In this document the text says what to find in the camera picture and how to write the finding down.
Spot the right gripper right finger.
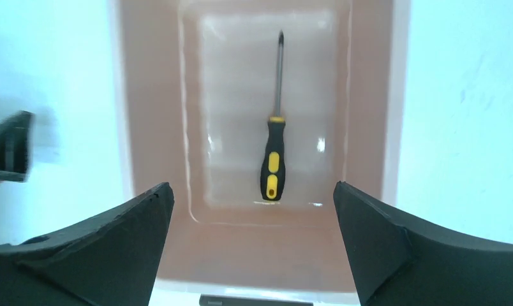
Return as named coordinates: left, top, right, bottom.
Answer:
left=333, top=182, right=513, bottom=305

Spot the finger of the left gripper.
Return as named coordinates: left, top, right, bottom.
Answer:
left=0, top=111, right=34, bottom=183

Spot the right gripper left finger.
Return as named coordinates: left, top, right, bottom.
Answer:
left=0, top=182, right=174, bottom=305

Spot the black yellow screwdriver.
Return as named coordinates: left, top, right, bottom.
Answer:
left=260, top=31, right=286, bottom=201

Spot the pink plastic bin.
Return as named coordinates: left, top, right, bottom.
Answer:
left=110, top=1, right=412, bottom=305

